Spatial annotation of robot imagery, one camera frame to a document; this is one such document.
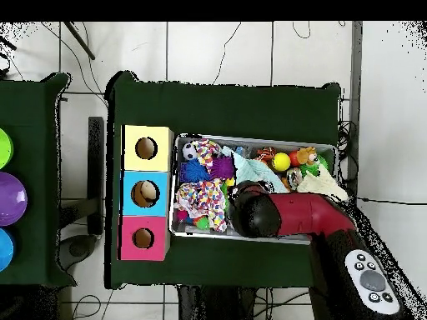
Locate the colourful patterned cloth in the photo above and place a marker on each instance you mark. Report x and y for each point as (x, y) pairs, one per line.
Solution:
(200, 198)

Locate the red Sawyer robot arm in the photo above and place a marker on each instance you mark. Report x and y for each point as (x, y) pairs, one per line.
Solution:
(313, 216)

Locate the shallow clear mesh bin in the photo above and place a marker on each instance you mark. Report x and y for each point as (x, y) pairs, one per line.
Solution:
(200, 136)

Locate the wooden three-hole box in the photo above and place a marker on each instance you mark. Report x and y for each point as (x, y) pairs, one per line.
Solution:
(145, 172)

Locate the purple spiky ball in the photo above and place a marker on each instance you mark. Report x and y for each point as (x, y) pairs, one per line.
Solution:
(223, 167)

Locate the blue spiky ball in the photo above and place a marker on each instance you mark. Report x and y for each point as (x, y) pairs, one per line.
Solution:
(195, 171)

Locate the small soccer ball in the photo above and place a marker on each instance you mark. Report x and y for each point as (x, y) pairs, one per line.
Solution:
(190, 150)

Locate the mint green cloth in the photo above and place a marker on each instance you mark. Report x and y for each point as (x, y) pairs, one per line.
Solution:
(250, 172)

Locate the yellow ball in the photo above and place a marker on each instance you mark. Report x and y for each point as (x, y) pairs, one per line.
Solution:
(281, 162)

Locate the dark green table cloth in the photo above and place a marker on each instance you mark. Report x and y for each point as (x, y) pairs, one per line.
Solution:
(40, 166)
(220, 106)

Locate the brown plush bear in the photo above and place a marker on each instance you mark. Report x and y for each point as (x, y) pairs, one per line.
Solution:
(307, 156)

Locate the cream yellow cloth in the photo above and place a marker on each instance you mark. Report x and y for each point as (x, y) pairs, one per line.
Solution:
(323, 186)

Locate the black flat bar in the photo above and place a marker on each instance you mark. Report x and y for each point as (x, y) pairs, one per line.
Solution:
(96, 173)

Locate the grey round base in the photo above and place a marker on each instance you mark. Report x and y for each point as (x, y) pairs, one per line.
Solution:
(79, 250)

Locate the black rod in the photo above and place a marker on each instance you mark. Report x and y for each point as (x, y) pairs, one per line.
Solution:
(79, 40)

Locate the purple plastic bowl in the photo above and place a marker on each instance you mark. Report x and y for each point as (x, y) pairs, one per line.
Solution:
(10, 198)

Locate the green plastic bowl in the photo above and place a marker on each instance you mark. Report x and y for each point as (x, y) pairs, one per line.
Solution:
(4, 148)

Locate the blue plastic bowl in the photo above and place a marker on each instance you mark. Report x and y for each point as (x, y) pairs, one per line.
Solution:
(5, 250)

